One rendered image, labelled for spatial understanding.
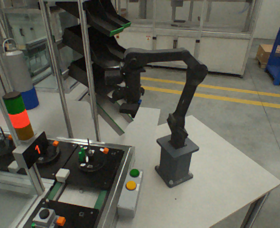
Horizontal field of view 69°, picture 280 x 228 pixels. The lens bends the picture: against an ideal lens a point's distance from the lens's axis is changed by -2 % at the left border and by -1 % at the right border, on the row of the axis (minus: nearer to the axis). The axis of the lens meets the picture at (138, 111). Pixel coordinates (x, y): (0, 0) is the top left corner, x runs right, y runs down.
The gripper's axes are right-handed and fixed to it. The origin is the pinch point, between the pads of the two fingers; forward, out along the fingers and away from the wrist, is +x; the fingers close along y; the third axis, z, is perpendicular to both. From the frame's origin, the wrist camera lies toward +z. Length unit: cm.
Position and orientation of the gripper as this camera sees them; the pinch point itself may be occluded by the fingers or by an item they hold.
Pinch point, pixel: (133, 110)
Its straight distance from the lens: 83.6
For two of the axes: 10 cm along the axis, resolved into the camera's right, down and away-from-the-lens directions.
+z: -9.8, -1.0, 1.7
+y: -2.0, 5.1, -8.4
